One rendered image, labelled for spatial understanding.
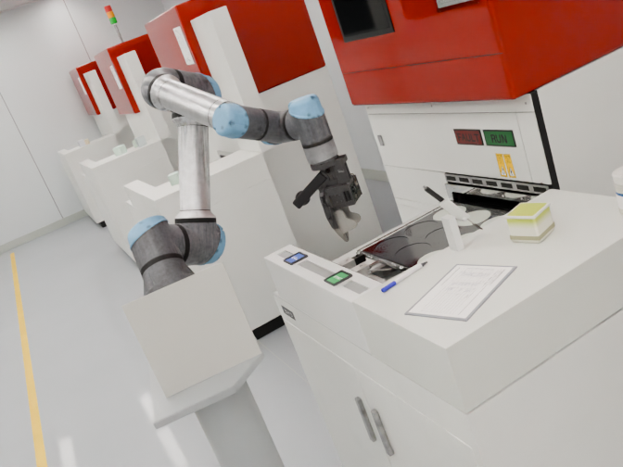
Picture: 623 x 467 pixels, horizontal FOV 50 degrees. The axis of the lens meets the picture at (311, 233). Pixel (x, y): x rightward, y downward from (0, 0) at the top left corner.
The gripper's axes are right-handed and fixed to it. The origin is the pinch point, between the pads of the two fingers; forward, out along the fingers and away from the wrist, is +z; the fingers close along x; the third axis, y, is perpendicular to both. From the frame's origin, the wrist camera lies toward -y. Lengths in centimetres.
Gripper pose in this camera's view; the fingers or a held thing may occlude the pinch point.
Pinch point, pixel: (343, 236)
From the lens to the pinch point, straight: 163.3
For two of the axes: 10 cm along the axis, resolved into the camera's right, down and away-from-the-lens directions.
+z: 3.3, 8.9, 3.0
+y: 8.9, -2.0, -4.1
